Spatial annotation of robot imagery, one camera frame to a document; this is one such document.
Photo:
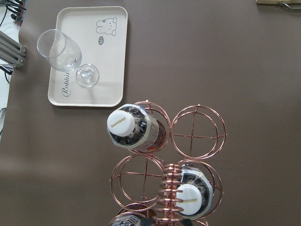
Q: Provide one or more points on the copper wire bottle basket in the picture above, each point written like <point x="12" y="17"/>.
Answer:
<point x="196" y="134"/>

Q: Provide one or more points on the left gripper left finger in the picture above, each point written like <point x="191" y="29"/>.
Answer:
<point x="146" y="222"/>

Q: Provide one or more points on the clear wine glass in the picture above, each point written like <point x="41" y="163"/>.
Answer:
<point x="64" y="54"/>

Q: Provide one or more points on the cream rabbit tray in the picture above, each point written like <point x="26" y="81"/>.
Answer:
<point x="101" y="33"/>

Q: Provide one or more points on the aluminium frame post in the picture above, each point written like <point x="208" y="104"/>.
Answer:
<point x="11" y="51"/>

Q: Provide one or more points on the tea bottle white cap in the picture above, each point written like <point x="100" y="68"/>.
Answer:
<point x="134" y="128"/>

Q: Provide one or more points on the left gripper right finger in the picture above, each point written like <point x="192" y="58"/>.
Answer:
<point x="187" y="222"/>

